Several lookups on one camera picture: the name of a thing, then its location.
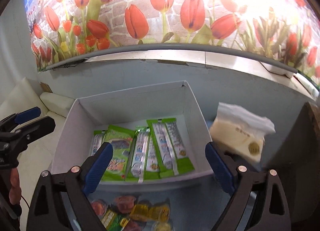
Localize large bright green snack bag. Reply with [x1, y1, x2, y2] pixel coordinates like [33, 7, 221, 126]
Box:
[101, 125, 135, 182]

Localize long green wafer snack pack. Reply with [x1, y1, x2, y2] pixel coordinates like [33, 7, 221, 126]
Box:
[147, 118, 195, 178]

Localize person's left hand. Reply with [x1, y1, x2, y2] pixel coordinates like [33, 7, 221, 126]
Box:
[9, 168, 22, 205]

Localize cream leather sofa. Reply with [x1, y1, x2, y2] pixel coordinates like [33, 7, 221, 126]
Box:
[0, 77, 75, 231]

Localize brown cardboard piece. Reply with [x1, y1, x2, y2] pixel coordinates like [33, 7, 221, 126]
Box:
[40, 82, 52, 93]

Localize red jelly cup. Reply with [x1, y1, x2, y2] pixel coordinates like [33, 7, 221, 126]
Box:
[91, 199, 108, 219]

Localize blue fabric table cover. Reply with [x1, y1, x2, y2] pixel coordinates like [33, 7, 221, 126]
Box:
[88, 172, 231, 230]

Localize pink jelly cup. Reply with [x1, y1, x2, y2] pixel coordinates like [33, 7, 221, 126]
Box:
[113, 195, 136, 214]

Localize tissue pack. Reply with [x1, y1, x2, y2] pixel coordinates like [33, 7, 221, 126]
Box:
[209, 102, 276, 164]

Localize orange yellow jelly cup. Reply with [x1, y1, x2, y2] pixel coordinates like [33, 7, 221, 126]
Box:
[129, 203, 170, 222]

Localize green wafer pack in box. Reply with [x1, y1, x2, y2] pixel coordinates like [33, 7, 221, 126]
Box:
[125, 126, 160, 183]

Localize white cardboard storage box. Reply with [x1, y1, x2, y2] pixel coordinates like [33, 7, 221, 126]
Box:
[50, 80, 216, 192]

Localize tulip flower wall poster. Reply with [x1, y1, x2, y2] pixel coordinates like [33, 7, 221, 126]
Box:
[24, 0, 319, 84]

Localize grey wall ledge rail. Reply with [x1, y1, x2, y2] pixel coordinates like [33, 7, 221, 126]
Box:
[43, 43, 298, 73]

